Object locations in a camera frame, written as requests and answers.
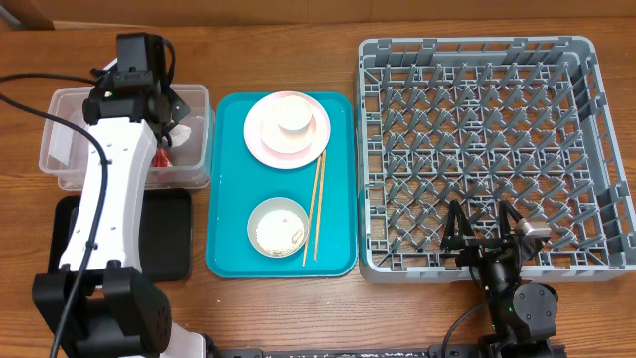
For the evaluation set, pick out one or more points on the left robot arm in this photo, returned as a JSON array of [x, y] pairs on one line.
[[99, 303]]

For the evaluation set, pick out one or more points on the grey dishwasher rack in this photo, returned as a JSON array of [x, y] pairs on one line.
[[480, 121]]

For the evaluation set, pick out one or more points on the wooden chopstick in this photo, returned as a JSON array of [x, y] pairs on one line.
[[312, 206], [320, 204]]

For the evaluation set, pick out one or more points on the right wooden chopstick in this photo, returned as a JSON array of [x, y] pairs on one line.
[[320, 204]]

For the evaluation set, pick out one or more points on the red snack wrapper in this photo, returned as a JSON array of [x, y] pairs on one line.
[[161, 159]]

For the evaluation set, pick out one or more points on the white cup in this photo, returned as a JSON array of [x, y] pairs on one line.
[[293, 114]]

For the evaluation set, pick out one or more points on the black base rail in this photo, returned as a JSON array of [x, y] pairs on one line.
[[433, 351]]

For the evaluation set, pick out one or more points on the large pink plate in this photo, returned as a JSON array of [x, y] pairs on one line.
[[252, 133]]

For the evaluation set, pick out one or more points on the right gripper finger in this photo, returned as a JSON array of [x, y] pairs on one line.
[[457, 228], [506, 213]]

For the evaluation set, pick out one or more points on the white napkin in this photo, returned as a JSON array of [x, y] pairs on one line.
[[178, 136]]

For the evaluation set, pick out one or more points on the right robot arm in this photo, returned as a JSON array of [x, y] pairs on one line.
[[523, 315]]

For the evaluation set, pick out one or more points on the black plastic tray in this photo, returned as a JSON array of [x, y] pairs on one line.
[[165, 236]]

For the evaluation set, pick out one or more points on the left wooden chopstick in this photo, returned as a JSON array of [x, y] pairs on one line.
[[312, 206]]

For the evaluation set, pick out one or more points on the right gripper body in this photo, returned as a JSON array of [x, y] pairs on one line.
[[478, 250]]

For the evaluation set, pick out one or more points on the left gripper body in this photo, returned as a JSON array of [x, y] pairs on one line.
[[181, 109]]

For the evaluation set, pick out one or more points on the grey bowl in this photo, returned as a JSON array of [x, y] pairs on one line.
[[267, 206]]

